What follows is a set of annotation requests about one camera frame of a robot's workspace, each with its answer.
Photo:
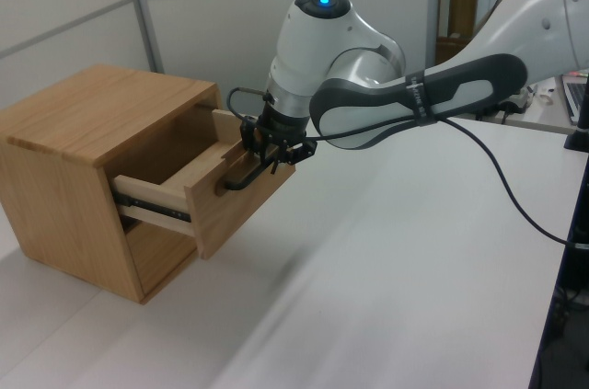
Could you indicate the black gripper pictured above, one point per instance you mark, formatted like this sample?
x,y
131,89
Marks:
x,y
285,130

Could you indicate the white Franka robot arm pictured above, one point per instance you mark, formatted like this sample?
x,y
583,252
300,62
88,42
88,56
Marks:
x,y
368,104

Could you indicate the wooden drawer cabinet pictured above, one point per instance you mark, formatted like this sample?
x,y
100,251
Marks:
x,y
60,196

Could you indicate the low brown cardboard box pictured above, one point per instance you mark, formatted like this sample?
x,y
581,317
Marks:
x,y
446,53

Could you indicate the tall brown cardboard box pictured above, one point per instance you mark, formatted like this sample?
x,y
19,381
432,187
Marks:
x,y
464,3

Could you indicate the grey desk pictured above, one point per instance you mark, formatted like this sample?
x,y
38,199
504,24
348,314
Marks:
x,y
543,120

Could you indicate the white tape roll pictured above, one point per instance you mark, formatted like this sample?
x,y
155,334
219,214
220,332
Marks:
x,y
546,97

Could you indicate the silver laptop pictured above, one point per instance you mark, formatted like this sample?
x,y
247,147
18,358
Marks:
x,y
575,99

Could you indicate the black drawer slide rail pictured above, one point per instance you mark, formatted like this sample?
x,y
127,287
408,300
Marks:
x,y
152,207

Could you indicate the grey metal partition post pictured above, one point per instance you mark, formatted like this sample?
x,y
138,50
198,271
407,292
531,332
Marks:
x,y
435,3
142,7

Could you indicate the black upright post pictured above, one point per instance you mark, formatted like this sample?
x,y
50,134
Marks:
x,y
573,260

